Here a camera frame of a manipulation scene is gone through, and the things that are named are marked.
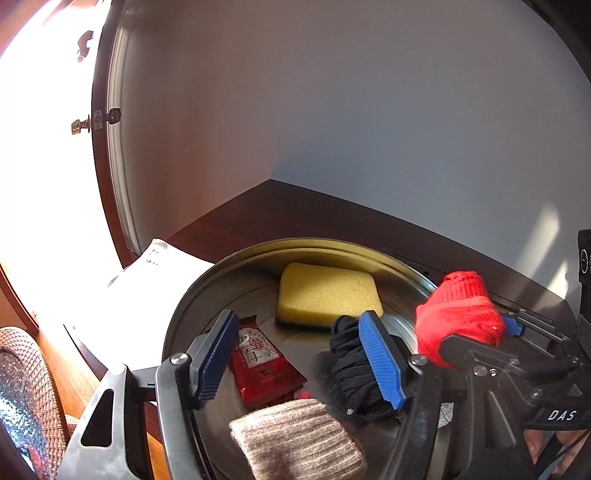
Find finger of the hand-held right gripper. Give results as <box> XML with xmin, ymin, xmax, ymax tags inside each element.
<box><xmin>441</xmin><ymin>335</ymin><xmax>581</xmax><ymax>385</ymax></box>
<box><xmin>501</xmin><ymin>313</ymin><xmax>579</xmax><ymax>352</ymax></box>

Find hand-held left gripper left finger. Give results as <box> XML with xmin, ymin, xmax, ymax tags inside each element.
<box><xmin>55</xmin><ymin>308</ymin><xmax>241</xmax><ymax>480</ymax></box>

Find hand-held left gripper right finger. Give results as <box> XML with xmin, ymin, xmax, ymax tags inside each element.
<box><xmin>358</xmin><ymin>310</ymin><xmax>532</xmax><ymax>480</ymax></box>

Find black sock bundle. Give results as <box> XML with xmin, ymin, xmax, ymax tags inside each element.
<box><xmin>329</xmin><ymin>315</ymin><xmax>416</xmax><ymax>423</ymax></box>

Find red snack packet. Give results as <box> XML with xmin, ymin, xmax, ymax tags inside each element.
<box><xmin>229</xmin><ymin>315</ymin><xmax>308</xmax><ymax>407</ymax></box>

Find red sock ball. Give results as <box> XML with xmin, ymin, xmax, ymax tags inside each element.
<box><xmin>414</xmin><ymin>271</ymin><xmax>505</xmax><ymax>369</ymax></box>

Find round metal basin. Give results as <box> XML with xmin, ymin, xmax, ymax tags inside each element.
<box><xmin>161</xmin><ymin>237</ymin><xmax>451</xmax><ymax>480</ymax></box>

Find yellow sponge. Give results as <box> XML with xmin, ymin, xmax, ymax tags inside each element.
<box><xmin>276</xmin><ymin>262</ymin><xmax>384</xmax><ymax>329</ymax></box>

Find beige knitted sock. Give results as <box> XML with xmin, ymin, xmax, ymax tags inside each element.
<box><xmin>228</xmin><ymin>398</ymin><xmax>369</xmax><ymax>480</ymax></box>

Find person's right hand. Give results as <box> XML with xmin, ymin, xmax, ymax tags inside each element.
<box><xmin>525</xmin><ymin>429</ymin><xmax>591</xmax><ymax>467</ymax></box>

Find white paper sheets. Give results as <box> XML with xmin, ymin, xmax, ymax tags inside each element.
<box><xmin>62</xmin><ymin>237</ymin><xmax>218</xmax><ymax>352</ymax></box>

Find wicker chair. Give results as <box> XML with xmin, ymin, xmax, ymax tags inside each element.
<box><xmin>0</xmin><ymin>325</ymin><xmax>79</xmax><ymax>480</ymax></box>

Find shiny silver cushion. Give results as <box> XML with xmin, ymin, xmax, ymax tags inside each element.
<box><xmin>0</xmin><ymin>348</ymin><xmax>49</xmax><ymax>474</ymax></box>

